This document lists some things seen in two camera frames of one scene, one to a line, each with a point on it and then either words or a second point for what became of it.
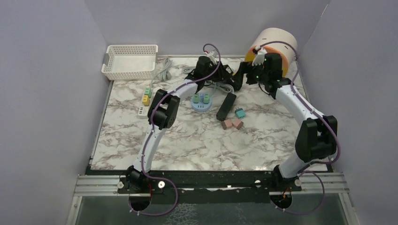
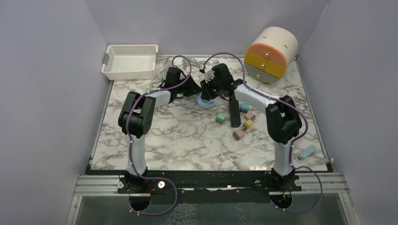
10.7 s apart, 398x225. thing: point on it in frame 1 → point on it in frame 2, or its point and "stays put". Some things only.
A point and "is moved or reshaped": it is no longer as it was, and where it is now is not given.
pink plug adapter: x=226 y=124 → x=250 y=116
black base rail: x=207 y=187 stays put
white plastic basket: x=130 y=62 stays put
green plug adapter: x=195 y=98 → x=220 y=117
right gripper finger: x=248 y=68 → x=207 y=90
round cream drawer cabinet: x=288 y=55 stays put
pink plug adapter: x=238 y=124 → x=238 y=134
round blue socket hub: x=201 y=102 is moved or reshaped
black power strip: x=226 y=106 → x=234 y=114
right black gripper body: x=260 y=75 → x=217 y=87
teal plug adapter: x=240 y=113 → x=244 y=108
